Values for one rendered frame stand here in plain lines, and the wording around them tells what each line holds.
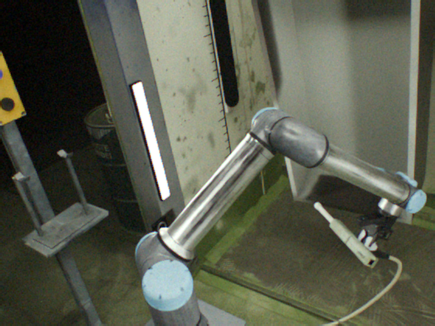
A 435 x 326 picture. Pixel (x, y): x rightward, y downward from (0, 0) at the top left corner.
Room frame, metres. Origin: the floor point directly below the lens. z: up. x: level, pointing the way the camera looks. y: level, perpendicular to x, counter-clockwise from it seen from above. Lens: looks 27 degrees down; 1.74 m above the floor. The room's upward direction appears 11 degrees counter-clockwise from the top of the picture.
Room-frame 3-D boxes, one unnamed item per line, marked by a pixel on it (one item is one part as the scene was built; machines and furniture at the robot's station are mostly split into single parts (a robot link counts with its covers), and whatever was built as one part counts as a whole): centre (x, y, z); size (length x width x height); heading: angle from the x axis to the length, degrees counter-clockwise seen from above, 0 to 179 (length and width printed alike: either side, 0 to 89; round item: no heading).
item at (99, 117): (2.66, 0.52, 0.86); 0.54 x 0.54 x 0.01
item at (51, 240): (1.46, 0.67, 0.95); 0.26 x 0.15 x 0.32; 138
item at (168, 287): (0.92, 0.20, 0.83); 0.17 x 0.15 x 0.18; 14
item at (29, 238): (1.48, 0.68, 0.78); 0.31 x 0.23 x 0.01; 138
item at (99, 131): (2.65, 0.51, 0.44); 0.59 x 0.58 x 0.89; 29
